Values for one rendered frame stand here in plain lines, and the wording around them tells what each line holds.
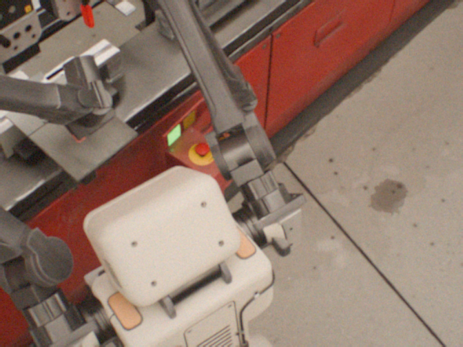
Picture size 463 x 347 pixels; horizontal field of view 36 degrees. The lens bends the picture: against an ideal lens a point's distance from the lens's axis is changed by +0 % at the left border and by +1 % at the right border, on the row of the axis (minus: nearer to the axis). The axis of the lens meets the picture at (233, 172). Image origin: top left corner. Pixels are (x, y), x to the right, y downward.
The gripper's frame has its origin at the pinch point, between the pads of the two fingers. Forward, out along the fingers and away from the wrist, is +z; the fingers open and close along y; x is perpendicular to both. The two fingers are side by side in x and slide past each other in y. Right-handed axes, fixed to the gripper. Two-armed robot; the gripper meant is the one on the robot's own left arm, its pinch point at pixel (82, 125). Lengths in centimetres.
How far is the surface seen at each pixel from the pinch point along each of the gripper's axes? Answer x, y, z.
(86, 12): -18.7, -14.3, -8.7
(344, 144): 57, -107, 86
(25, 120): -9.5, 7.2, 9.4
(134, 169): 14.4, -14.9, 35.6
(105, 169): 9.9, -5.7, 27.3
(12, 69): -19.6, 3.5, 3.0
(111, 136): 5.9, -4.2, 0.6
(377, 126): 60, -124, 84
